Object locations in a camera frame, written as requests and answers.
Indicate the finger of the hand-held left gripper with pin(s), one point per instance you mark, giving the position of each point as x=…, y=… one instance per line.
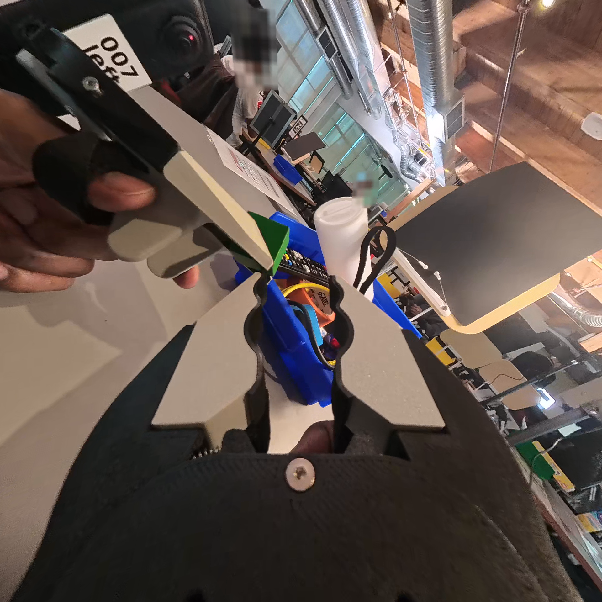
x=183, y=256
x=211, y=197

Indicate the person's left hand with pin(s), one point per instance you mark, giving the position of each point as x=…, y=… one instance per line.
x=37, y=235

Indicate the open laptop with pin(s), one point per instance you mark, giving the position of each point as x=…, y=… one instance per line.
x=303, y=143

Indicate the grey monitor on stand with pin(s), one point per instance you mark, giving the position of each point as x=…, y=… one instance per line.
x=273, y=117

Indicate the large blue plastic bin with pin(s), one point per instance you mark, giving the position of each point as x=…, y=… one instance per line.
x=301, y=371

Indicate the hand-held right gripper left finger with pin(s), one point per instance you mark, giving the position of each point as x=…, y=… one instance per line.
x=211, y=376

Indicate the metal air duct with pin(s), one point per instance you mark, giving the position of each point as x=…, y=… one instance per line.
x=435, y=47
x=348, y=28

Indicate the green and yellow box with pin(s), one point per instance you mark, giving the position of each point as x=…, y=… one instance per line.
x=536, y=458

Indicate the white ceiling access point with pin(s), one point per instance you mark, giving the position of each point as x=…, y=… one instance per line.
x=592, y=126

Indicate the rounded beige panel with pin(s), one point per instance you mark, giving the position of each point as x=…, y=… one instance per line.
x=510, y=383

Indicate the small blue bin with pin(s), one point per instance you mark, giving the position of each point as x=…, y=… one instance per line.
x=287, y=169

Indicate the rounded light panel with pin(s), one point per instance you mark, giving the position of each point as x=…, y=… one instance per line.
x=470, y=348

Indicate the dark panel with wooden edge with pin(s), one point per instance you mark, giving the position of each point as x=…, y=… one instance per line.
x=494, y=235

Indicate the white metal stand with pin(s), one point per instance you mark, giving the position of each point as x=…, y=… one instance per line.
x=423, y=277

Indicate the white printed paper sheet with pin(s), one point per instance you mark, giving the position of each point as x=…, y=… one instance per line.
x=244, y=164

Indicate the green foam cube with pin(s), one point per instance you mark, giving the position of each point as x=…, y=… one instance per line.
x=275, y=240

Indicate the orange tape roll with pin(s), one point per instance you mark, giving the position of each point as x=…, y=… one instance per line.
x=320, y=305

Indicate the long wooden table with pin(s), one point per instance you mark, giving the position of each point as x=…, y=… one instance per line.
x=574, y=531

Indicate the light blue foam piece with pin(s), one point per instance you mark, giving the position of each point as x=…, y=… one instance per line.
x=310, y=320

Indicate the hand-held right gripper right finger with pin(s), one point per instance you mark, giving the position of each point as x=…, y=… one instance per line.
x=390, y=381

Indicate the white plastic bottle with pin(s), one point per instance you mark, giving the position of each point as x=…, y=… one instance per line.
x=338, y=235

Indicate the black remote control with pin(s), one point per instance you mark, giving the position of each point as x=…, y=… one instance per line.
x=305, y=268

